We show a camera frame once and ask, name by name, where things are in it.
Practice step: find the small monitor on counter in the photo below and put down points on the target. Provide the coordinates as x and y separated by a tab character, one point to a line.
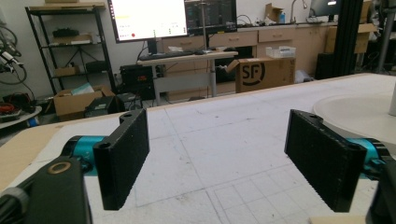
323	7

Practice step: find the clear plastic bag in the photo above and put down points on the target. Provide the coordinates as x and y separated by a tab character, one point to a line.
302	77

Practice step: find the small open cardboard box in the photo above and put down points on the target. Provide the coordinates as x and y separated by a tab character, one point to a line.
271	12

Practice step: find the black metal shelf rack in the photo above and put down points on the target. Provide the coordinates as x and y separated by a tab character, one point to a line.
99	31

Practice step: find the round white side table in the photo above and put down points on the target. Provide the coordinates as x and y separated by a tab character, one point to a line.
18	119

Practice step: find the monitor with white screen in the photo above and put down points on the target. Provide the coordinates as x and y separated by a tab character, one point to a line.
146	18

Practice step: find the thin metal stand pole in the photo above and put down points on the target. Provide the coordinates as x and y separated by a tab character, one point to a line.
204	28

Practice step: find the metal faucet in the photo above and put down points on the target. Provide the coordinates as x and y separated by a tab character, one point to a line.
293	12

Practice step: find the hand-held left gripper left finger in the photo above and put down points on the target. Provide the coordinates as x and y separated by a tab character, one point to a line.
121	161

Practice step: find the monitor with dark screen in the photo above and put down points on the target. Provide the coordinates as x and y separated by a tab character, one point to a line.
221	15

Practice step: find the plain cardboard box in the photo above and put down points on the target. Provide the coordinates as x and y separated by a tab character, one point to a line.
362	40

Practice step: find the black computer case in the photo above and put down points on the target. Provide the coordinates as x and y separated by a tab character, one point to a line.
137	81

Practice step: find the clear plastic box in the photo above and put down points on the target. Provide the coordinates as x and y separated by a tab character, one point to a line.
280	52

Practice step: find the black flat device box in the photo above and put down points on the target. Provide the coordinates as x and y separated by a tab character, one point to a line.
102	107

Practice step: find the black metal frame post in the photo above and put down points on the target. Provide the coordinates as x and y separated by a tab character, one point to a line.
347	37

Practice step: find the cardboard box with black logo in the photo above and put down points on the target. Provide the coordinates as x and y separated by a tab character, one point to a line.
274	76

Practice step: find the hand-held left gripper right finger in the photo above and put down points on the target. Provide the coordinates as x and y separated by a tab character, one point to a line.
323	158

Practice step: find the white grid table mat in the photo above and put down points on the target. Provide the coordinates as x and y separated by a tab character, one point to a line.
224	155

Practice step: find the grey metal pole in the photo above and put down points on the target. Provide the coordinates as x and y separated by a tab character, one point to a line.
386	40

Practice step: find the wooden cabinet with drawers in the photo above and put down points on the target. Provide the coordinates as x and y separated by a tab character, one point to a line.
308	46

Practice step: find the black computer mouse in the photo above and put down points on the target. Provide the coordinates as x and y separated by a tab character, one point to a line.
200	52

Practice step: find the open cardboard box on floor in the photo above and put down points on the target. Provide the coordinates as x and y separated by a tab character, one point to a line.
70	107

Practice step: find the black keyboard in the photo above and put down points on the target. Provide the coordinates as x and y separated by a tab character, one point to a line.
165	56

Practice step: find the blue bottle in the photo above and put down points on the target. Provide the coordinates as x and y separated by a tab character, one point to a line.
282	18

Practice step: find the wooden desk with grey legs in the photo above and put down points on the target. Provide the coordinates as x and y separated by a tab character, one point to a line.
186	82

